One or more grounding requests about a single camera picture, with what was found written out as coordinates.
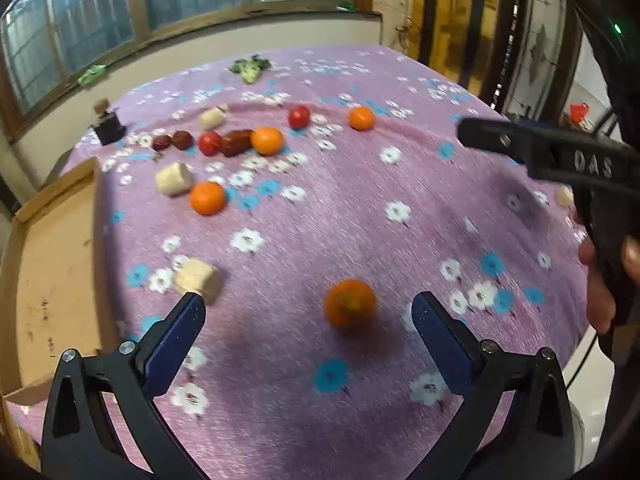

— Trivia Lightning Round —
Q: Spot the person's right hand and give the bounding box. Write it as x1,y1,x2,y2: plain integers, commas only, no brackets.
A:
577,235,640,336

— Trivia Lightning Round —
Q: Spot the glass panel door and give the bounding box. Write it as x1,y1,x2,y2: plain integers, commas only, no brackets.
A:
502,0,583,117

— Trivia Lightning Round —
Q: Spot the orange mandarin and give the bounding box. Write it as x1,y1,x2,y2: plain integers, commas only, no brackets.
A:
348,106,376,132
190,181,227,217
250,126,285,156
324,279,377,331

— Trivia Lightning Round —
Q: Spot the barred window wooden frame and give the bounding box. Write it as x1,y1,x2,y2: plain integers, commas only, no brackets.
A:
0,0,373,128

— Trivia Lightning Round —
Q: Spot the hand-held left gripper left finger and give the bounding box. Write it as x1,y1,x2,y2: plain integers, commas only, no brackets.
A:
41,291,208,480

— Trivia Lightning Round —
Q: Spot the shallow cardboard box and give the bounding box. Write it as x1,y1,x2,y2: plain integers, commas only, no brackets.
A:
0,156,118,471

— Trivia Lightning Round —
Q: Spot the large red date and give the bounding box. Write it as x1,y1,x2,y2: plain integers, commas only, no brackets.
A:
220,129,256,157

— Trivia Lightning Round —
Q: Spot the green leafy vegetable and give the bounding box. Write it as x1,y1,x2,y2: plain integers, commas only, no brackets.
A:
229,55,273,84

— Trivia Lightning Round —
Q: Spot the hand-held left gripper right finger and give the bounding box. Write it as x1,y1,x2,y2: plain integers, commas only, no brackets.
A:
410,291,573,480

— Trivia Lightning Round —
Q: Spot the green cloth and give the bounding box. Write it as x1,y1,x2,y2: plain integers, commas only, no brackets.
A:
77,64,108,86

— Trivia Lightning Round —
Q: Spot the black motor block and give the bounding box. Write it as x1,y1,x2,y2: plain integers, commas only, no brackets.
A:
89,110,126,145

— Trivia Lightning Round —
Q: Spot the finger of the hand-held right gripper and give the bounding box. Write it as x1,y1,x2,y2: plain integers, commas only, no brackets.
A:
459,117,556,163

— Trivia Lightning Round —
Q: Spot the purple floral tablecloth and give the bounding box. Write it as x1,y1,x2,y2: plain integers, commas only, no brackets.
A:
10,45,591,480

